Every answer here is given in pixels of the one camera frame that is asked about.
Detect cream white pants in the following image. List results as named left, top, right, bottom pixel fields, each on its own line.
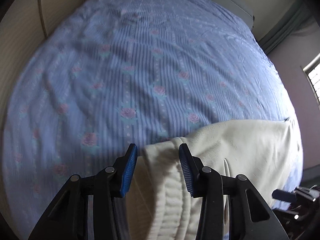
left=126, top=118, right=303, bottom=239

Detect bright window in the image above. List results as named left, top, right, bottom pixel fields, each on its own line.
left=303, top=54, right=320, bottom=101

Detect blue floral bed sheet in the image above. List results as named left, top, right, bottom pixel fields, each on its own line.
left=2, top=0, right=296, bottom=239

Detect beige ribbed wardrobe panel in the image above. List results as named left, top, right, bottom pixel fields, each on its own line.
left=0, top=0, right=111, bottom=140

